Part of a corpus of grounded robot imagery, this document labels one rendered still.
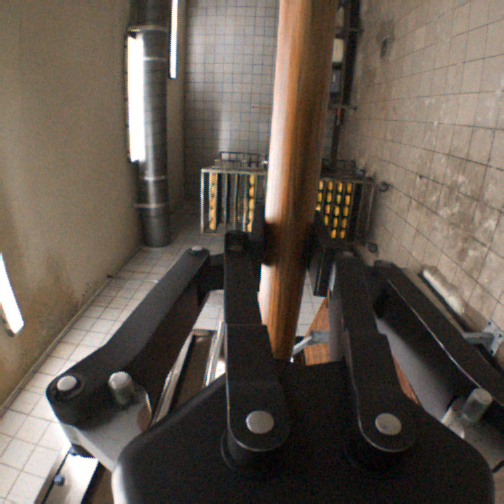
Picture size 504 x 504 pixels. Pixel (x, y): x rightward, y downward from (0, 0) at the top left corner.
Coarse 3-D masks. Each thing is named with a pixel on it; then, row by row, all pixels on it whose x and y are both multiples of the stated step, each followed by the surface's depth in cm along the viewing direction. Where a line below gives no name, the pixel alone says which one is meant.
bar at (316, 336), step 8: (488, 320) 129; (488, 328) 129; (496, 328) 123; (312, 336) 125; (320, 336) 125; (328, 336) 125; (464, 336) 124; (472, 336) 124; (480, 336) 124; (488, 336) 124; (496, 336) 122; (304, 344) 128; (312, 344) 129; (488, 344) 127; (496, 344) 121; (296, 352) 131; (496, 352) 121
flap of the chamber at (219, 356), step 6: (222, 324) 199; (222, 330) 193; (222, 336) 188; (222, 342) 185; (222, 348) 183; (216, 354) 173; (222, 354) 181; (216, 360) 168; (222, 360) 179; (216, 366) 164; (222, 366) 178; (216, 372) 161; (222, 372) 176; (210, 378) 156
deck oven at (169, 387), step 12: (192, 336) 209; (300, 336) 214; (180, 360) 186; (300, 360) 192; (180, 372) 176; (168, 384) 167; (168, 396) 159; (156, 408) 150; (168, 408) 151; (156, 420) 143
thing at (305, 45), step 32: (288, 0) 13; (320, 0) 12; (288, 32) 13; (320, 32) 13; (288, 64) 14; (320, 64) 14; (288, 96) 14; (320, 96) 14; (288, 128) 15; (320, 128) 15; (288, 160) 16; (320, 160) 16; (288, 192) 16; (288, 224) 17; (288, 256) 18; (288, 288) 19; (288, 320) 20; (288, 352) 21
